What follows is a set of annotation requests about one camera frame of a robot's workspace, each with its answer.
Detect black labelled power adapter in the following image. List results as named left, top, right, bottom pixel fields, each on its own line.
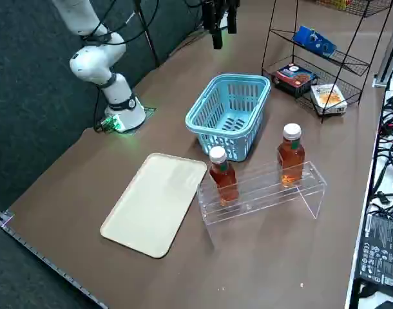
left=357, top=211, right=393, bottom=290

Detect light blue plastic shopping basket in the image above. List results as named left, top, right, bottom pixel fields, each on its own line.
left=185, top=73, right=271, bottom=162

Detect black pole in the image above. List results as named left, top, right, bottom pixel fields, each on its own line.
left=137, top=0, right=160, bottom=67

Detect amber tea bottle white cap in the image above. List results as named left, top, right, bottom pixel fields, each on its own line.
left=276, top=123, right=306, bottom=189
left=208, top=145, right=241, bottom=207

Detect yellow snack box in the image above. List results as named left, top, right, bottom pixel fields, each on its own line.
left=315, top=0, right=352, bottom=10

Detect blue Oreo cookie box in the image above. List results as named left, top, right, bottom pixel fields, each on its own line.
left=291, top=25, right=338, bottom=59

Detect aluminium table edge rail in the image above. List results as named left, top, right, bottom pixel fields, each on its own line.
left=0, top=205, right=109, bottom=309

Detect beige plastic tray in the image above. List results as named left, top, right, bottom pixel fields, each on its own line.
left=99, top=152, right=207, bottom=259

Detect dark chocolate cookie box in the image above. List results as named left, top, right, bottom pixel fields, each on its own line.
left=271, top=63, right=319, bottom=99

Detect aluminium frame post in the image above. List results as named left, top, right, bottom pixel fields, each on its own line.
left=372, top=30, right=393, bottom=88

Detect tangled black cables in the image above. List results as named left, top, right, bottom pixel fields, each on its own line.
left=373, top=91, right=393, bottom=213

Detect black wire snack shelf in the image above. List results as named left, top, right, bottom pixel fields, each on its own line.
left=260, top=0, right=393, bottom=124

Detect white orange cracker box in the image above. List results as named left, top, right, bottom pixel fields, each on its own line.
left=309, top=83, right=348, bottom=117

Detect clear acrylic beverage shelf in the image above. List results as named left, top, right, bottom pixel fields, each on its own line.
left=196, top=160, right=328, bottom=231

